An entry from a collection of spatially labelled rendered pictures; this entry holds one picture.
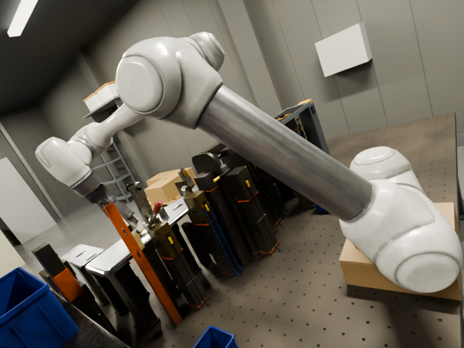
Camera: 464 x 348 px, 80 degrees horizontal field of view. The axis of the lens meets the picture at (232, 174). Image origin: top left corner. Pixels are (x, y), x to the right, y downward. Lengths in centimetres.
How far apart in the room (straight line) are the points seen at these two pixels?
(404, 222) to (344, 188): 12
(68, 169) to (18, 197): 780
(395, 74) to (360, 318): 276
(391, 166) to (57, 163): 96
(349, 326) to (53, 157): 99
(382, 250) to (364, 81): 287
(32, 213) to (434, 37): 857
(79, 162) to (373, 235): 88
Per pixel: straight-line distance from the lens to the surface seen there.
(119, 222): 95
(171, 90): 50
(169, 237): 99
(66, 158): 103
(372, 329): 87
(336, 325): 89
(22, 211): 875
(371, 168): 77
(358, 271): 93
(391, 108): 343
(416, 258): 61
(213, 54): 68
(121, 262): 103
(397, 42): 330
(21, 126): 952
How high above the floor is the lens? 137
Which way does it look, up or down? 16 degrees down
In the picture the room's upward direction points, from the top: 24 degrees counter-clockwise
